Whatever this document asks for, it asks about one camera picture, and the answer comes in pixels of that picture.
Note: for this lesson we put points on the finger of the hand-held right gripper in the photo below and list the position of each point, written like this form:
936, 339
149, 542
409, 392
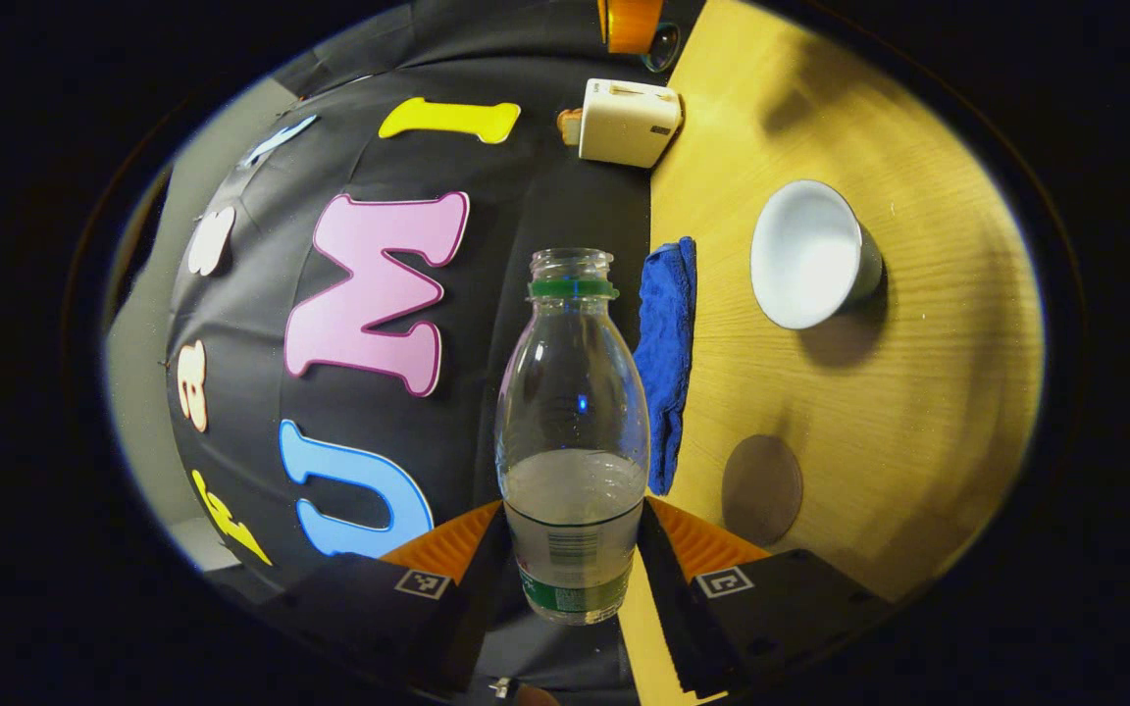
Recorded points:
629, 25

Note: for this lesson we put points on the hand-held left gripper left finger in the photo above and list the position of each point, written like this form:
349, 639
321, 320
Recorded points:
482, 598

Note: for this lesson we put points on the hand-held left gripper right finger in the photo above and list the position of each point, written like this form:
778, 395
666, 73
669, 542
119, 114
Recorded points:
668, 608

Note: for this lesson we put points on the teal teacup lid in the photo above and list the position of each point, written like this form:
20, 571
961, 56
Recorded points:
663, 47

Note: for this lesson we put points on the round brown coaster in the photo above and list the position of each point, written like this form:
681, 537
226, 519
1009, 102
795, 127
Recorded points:
761, 490

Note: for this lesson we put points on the clear plastic water bottle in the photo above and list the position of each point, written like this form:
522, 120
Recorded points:
573, 412

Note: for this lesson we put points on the white-lined teacup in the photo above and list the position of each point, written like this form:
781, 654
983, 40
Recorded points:
805, 255

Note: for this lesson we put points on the cream toaster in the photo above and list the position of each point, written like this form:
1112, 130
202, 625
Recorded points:
629, 123

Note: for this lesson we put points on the toast bread slice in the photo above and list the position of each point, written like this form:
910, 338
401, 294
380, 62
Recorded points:
569, 126

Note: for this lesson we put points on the black backdrop cloth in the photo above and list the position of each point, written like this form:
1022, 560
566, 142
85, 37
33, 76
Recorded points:
487, 196

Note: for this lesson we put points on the blue towel cloth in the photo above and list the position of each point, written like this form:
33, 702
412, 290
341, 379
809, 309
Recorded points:
665, 363

